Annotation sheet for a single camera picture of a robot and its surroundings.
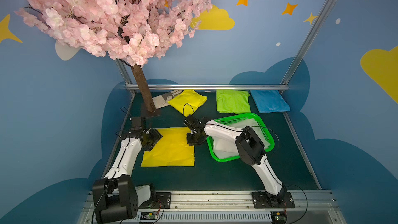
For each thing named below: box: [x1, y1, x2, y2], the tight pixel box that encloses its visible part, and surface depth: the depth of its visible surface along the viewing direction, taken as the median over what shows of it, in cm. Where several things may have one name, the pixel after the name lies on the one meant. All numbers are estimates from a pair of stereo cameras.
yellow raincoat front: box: [140, 126, 195, 167], surface depth 89 cm
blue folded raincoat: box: [250, 90, 291, 114], surface depth 117 cm
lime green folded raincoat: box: [216, 89, 251, 115], surface depth 117 cm
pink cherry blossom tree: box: [14, 0, 213, 113], surface depth 56 cm
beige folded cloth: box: [151, 89, 184, 109], surface depth 121 cm
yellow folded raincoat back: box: [167, 89, 208, 118], surface depth 117 cm
